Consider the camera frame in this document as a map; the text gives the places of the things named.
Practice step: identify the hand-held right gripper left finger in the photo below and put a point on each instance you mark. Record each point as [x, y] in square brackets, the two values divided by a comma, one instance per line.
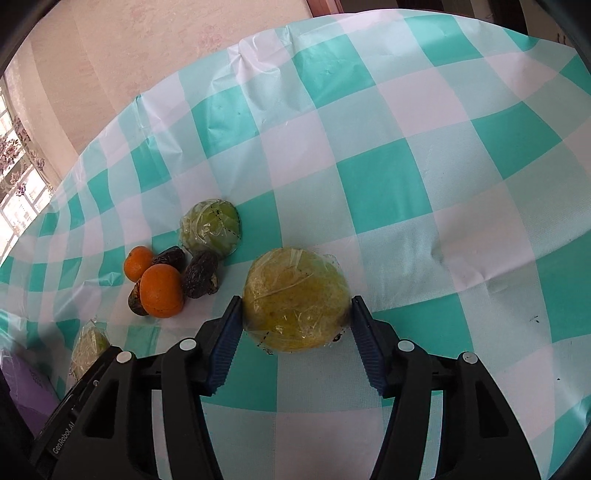
[225, 344]

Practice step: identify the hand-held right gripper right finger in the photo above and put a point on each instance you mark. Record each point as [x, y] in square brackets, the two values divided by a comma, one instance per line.
[368, 344]

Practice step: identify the dark wrinkled avocado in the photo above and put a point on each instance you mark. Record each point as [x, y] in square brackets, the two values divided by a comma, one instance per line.
[168, 257]
[136, 301]
[199, 274]

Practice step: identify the large orange tangerine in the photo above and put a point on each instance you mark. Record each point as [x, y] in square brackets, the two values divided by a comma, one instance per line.
[161, 290]

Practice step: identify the large plastic-wrapped yellow pomelo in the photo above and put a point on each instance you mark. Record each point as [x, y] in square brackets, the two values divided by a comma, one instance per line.
[295, 300]

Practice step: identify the plastic-wrapped pale pomelo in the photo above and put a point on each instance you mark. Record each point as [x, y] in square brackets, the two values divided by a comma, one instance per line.
[87, 353]

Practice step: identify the plastic-wrapped green pomelo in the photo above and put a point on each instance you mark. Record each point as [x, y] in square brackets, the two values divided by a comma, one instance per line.
[211, 227]

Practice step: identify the small orange tangerine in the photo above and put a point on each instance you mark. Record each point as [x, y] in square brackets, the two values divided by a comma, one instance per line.
[137, 263]

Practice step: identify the teal checked tablecloth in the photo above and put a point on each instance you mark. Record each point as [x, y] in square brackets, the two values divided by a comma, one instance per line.
[392, 161]

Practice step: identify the window with floral curtain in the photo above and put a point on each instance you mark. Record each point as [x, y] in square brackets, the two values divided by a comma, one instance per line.
[18, 184]

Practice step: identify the reddish-brown door frame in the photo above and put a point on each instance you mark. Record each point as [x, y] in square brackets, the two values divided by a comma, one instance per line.
[330, 5]

